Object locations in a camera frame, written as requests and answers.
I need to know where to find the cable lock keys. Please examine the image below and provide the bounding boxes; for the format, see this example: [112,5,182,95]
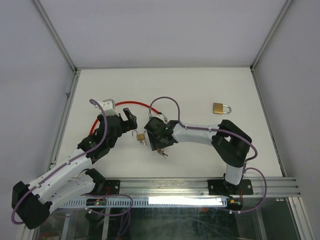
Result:
[157,111,169,124]

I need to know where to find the red cable lock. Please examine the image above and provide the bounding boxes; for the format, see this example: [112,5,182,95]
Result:
[89,100,160,136]

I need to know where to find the small brass padlock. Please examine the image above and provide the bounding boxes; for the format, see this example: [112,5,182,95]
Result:
[131,130,145,142]

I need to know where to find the wide brass padlock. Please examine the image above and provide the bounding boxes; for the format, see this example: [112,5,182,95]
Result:
[212,102,232,115]

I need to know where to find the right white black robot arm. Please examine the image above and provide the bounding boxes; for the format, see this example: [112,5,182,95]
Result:
[144,117,252,194]

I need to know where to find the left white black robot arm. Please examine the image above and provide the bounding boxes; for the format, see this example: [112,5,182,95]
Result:
[11,108,138,230]

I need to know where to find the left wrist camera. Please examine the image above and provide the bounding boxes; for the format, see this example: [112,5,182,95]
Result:
[89,98,120,117]

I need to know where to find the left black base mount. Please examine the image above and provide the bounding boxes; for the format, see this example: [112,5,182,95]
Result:
[76,178,121,196]

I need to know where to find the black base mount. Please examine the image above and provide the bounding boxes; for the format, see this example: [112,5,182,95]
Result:
[76,178,121,196]
[207,179,254,197]

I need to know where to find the left aluminium frame post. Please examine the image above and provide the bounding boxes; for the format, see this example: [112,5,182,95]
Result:
[31,0,77,73]

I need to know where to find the aluminium frame post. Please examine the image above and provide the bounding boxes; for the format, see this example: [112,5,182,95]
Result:
[31,0,77,73]
[250,0,295,72]

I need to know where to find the grey slotted cable duct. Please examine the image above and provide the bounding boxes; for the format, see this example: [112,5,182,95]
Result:
[54,196,227,209]

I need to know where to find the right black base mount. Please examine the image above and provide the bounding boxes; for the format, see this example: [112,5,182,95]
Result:
[207,179,254,197]

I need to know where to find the aluminium front rail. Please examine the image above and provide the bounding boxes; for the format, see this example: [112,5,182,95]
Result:
[30,176,299,199]

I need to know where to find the right aluminium frame post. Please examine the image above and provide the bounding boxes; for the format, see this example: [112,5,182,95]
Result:
[250,0,295,72]

